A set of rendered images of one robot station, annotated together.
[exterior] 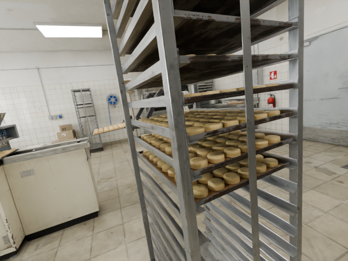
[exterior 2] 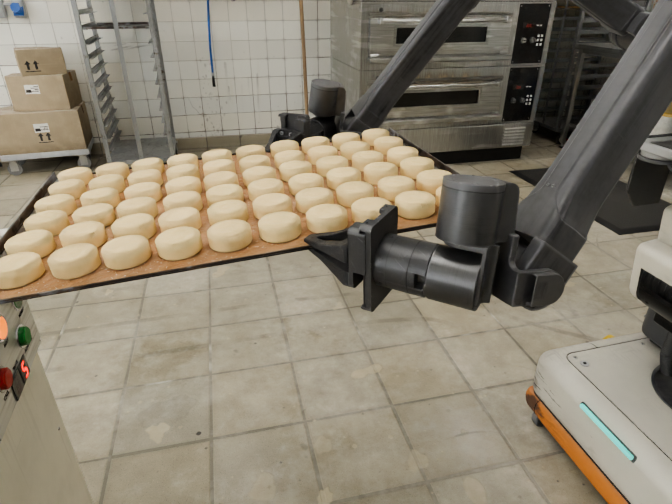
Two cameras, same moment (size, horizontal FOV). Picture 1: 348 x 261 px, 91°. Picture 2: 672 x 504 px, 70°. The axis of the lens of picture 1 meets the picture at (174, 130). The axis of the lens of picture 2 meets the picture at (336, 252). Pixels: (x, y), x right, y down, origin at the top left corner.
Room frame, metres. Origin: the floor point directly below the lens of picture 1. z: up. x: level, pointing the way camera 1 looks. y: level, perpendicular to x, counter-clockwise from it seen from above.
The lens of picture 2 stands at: (1.47, 0.46, 1.23)
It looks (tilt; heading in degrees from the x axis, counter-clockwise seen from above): 28 degrees down; 7
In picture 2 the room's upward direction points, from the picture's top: straight up
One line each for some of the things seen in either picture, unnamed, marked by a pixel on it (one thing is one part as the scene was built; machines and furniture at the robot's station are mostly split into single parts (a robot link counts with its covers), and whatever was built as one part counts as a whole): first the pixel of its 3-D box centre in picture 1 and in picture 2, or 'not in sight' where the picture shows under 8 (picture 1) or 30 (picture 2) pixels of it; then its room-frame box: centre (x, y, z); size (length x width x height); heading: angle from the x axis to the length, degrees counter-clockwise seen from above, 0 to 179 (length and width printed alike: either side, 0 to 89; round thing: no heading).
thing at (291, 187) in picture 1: (229, 163); not in sight; (0.84, -0.27, 0.87); 0.64 x 0.03 x 0.03; 25
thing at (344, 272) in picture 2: not in sight; (341, 240); (1.94, 0.52, 0.99); 0.09 x 0.07 x 0.07; 67
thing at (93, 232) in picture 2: not in sight; (83, 236); (1.95, 0.83, 0.98); 0.05 x 0.05 x 0.02
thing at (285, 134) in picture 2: not in sight; (282, 151); (2.34, 0.67, 0.97); 0.09 x 0.07 x 0.07; 157
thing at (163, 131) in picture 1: (149, 126); not in sight; (0.68, 0.09, 1.14); 0.64 x 0.03 x 0.03; 25
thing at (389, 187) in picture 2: not in sight; (395, 188); (2.10, 0.46, 1.00); 0.05 x 0.05 x 0.02
